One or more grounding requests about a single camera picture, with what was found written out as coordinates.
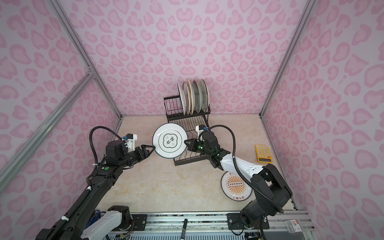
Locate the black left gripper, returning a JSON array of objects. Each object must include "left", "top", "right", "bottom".
[{"left": 118, "top": 144, "right": 156, "bottom": 169}]

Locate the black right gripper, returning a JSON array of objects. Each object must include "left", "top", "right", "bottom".
[{"left": 183, "top": 138, "right": 213, "bottom": 157}]

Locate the white plate green ring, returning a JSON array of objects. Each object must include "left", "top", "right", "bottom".
[{"left": 152, "top": 123, "right": 189, "bottom": 160}]

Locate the light blue flower plate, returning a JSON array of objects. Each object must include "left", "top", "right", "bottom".
[{"left": 192, "top": 80, "right": 203, "bottom": 113}]

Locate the cat pumpkin star plate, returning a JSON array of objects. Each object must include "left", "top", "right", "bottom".
[{"left": 186, "top": 79, "right": 195, "bottom": 115}]

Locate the green-rim lettered white plate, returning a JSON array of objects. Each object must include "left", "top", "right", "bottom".
[{"left": 177, "top": 83, "right": 187, "bottom": 116}]

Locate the white floral speckled plate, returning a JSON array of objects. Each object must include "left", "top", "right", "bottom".
[{"left": 199, "top": 79, "right": 210, "bottom": 112}]

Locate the orange sunburst plate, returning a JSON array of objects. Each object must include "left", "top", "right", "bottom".
[
  {"left": 221, "top": 172, "right": 253, "bottom": 202},
  {"left": 182, "top": 82, "right": 191, "bottom": 115}
]

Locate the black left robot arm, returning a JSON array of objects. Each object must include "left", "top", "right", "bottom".
[{"left": 36, "top": 126, "right": 156, "bottom": 240}]

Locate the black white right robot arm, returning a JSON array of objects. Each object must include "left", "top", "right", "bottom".
[{"left": 184, "top": 125, "right": 293, "bottom": 229}]

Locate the black two-tier dish rack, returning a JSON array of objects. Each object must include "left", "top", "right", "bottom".
[{"left": 164, "top": 95, "right": 211, "bottom": 166}]

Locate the yellow calculator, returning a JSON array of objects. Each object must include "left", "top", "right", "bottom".
[{"left": 255, "top": 144, "right": 273, "bottom": 164}]

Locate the black marker pen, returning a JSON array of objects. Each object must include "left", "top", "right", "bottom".
[{"left": 181, "top": 219, "right": 188, "bottom": 240}]

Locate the white red label tag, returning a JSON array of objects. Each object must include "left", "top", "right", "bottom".
[{"left": 285, "top": 220, "right": 303, "bottom": 234}]

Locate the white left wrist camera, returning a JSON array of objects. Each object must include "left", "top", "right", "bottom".
[{"left": 122, "top": 134, "right": 138, "bottom": 152}]

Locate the diagonal aluminium frame bar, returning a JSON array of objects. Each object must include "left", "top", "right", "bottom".
[{"left": 1, "top": 70, "right": 94, "bottom": 193}]

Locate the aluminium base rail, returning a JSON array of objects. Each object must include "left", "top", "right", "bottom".
[{"left": 55, "top": 209, "right": 320, "bottom": 240}]

